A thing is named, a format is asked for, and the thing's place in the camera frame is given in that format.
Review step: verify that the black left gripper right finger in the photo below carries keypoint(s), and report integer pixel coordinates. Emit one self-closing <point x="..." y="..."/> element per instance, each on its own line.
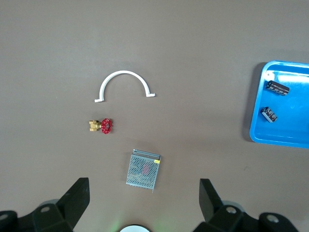
<point x="217" y="215"/>

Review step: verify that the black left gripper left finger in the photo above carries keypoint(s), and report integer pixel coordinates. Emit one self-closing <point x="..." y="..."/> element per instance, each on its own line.
<point x="67" y="210"/>

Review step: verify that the short dark brown capacitor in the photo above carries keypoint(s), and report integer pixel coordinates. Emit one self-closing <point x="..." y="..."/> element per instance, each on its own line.
<point x="269" y="114"/>

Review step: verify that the long dark brown capacitor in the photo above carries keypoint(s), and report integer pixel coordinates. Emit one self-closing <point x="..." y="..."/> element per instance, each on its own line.
<point x="277" y="88"/>

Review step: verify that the perforated metal power supply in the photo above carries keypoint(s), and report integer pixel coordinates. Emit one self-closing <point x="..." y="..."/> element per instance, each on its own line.
<point x="142" y="171"/>

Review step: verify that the brass valve red handwheel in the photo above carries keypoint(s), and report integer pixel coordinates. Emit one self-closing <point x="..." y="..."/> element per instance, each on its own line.
<point x="106" y="125"/>

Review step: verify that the blue plastic tray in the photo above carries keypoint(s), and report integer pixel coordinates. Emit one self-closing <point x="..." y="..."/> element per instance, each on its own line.
<point x="297" y="125"/>

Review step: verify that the white half-round pipe clamp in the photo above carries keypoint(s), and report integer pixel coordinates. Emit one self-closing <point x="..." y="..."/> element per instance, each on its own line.
<point x="125" y="72"/>

